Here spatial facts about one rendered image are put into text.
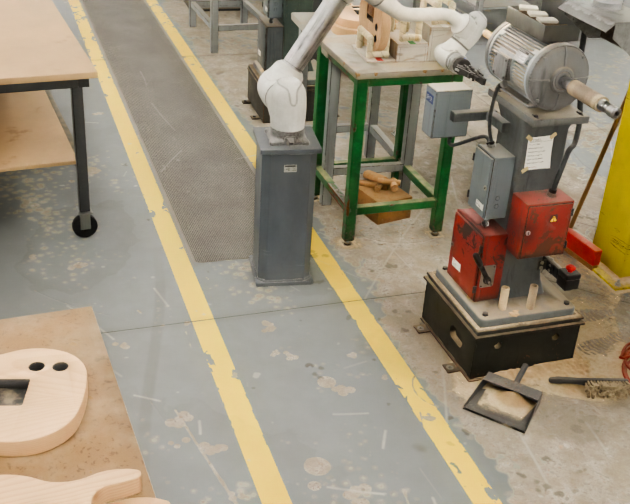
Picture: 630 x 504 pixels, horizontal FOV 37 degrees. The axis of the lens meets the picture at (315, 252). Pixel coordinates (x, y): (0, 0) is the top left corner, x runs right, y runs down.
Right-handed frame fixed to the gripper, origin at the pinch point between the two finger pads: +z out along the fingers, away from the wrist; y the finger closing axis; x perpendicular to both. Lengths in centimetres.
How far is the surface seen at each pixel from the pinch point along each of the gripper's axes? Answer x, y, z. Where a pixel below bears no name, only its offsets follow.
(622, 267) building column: -82, -97, 18
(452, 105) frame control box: -1.9, 30.3, 33.9
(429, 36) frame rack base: 3, -1, -57
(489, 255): -53, 13, 63
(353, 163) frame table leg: -61, 29, -46
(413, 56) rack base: -8, 5, -58
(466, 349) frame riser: -95, 14, 68
